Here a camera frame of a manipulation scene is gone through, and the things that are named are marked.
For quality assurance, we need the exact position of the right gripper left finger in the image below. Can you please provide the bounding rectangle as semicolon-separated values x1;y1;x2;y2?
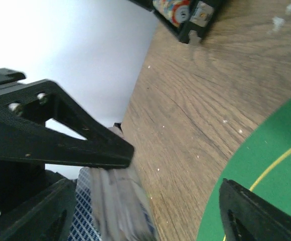
0;179;76;240

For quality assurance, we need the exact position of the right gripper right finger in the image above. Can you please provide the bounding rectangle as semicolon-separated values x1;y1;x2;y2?
219;179;291;241

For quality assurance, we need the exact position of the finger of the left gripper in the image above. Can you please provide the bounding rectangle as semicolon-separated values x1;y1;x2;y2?
0;80;134;169

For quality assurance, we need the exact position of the round green poker mat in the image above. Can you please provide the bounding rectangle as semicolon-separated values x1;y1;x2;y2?
197;99;291;240

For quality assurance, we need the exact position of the black poker chip case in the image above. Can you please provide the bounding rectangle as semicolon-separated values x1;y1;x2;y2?
131;0;227;46

